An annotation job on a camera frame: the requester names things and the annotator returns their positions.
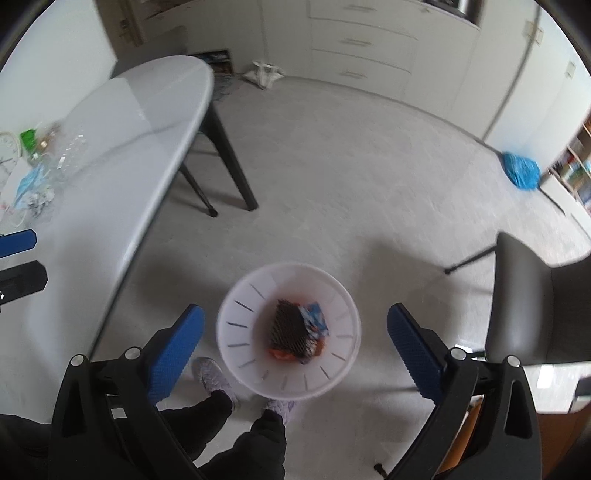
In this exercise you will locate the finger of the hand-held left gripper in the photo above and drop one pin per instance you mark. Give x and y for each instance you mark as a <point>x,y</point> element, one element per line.
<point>18,242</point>
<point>23,279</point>

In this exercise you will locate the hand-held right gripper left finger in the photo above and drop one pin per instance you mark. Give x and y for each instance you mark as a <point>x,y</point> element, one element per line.
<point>178,350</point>

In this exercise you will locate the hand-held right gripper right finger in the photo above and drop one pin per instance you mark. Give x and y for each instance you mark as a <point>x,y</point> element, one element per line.
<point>415,353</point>

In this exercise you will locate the white plastic waste basket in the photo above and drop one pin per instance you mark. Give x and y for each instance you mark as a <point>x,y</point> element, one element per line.
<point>240,346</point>

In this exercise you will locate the orange-red plastic wrapper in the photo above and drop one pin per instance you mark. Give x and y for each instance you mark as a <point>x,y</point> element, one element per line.
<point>281,354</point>

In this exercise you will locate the blue printed carton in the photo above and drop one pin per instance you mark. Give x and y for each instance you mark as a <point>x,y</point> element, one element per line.
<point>315,325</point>

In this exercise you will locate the black egg-crate foam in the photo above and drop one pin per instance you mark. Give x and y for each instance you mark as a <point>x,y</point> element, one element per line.
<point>287,325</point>

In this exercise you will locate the white crumpled paper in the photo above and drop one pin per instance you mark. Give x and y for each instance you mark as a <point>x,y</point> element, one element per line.
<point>40,201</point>

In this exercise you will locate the white card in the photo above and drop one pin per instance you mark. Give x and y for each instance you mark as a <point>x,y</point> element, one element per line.
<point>11,182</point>

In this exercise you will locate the blue face mask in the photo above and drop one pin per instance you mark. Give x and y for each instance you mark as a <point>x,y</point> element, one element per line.
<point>32,182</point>

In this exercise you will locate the person's left leg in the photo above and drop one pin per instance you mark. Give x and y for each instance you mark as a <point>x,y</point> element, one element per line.
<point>198,415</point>

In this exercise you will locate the person's leg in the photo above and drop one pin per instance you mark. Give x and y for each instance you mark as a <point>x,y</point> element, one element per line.
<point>198,415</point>
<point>258,452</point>

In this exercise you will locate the brown wooden stool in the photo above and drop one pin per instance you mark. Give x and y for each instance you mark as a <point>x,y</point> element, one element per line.
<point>461,431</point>

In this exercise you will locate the green plastic bag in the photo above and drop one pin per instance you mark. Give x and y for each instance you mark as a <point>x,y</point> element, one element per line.
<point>28,140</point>

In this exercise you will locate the clear plastic bottle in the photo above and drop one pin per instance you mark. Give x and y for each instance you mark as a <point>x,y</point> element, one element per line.
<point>69,152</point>

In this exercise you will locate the clear plastic bag with orange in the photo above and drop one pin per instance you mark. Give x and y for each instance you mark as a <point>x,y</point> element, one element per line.
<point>48,136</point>

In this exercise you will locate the grey leather chair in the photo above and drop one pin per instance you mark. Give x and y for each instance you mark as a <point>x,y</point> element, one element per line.
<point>521,300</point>

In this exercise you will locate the person's right leg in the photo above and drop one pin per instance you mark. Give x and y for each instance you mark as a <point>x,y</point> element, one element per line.
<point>258,452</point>

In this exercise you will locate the black table legs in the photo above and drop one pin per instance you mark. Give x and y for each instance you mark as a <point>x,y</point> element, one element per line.
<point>231,157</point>

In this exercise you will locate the blue plastic bag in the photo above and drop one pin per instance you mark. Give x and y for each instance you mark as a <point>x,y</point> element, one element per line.
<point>521,170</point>

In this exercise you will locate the low open bookshelf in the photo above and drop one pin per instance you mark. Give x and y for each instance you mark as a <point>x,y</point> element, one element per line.
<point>575,170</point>

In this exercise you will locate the white folding floor rack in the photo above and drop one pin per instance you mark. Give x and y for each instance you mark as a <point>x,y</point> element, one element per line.
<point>264,75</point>

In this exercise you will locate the beige drawer cabinet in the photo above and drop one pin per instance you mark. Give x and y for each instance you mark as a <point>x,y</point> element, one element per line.
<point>364,41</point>

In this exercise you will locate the silver rice cooker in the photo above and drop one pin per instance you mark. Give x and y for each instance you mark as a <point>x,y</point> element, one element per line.
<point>455,5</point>

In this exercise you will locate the white round wall clock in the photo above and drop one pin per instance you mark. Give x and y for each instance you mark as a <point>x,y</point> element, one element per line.
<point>7,154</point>

